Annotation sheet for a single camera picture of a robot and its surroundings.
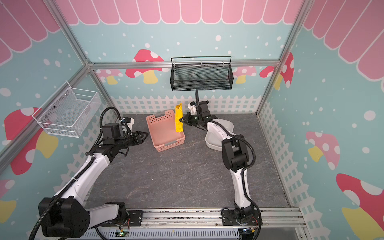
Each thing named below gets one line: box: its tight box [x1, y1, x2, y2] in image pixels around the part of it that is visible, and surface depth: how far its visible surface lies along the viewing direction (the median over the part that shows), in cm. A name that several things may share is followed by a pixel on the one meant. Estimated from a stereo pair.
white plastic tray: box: [205, 118, 237, 152], surface depth 69 cm
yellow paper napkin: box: [175, 102, 184, 133], surface depth 96 cm
